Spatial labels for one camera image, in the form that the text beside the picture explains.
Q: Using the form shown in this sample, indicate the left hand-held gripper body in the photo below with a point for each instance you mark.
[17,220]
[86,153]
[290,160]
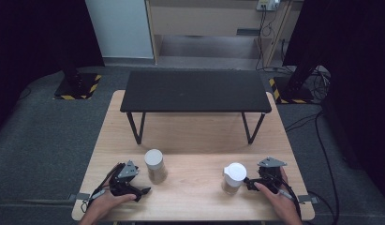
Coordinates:
[124,182]

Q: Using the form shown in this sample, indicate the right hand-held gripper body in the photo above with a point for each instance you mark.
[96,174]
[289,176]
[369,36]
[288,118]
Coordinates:
[269,175]

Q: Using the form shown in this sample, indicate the glass jar with white flip lid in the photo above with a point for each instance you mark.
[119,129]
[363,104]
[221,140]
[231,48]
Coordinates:
[235,175]

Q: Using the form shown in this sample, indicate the glass jar with grey lid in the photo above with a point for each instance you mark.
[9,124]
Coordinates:
[155,170]

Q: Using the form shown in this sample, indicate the person's left hand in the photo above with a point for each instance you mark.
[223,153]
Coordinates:
[107,204]

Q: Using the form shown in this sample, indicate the person's right hand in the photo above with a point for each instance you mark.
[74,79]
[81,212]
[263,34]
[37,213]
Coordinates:
[282,201]

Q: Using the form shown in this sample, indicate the grey table clamp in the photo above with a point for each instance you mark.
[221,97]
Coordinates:
[79,197]
[307,198]

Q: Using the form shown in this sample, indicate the stand with hazard-striped base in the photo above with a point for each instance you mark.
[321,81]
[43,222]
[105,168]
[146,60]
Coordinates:
[294,90]
[76,86]

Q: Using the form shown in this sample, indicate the black raised shelf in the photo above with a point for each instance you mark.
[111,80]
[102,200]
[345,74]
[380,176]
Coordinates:
[196,90]

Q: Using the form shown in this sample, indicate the dark curtain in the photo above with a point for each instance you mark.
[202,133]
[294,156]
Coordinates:
[358,62]
[31,37]

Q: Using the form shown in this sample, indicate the white panel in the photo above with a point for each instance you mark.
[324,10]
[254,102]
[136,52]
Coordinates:
[121,28]

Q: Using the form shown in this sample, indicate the white power strip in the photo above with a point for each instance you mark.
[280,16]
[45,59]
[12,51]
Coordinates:
[267,4]

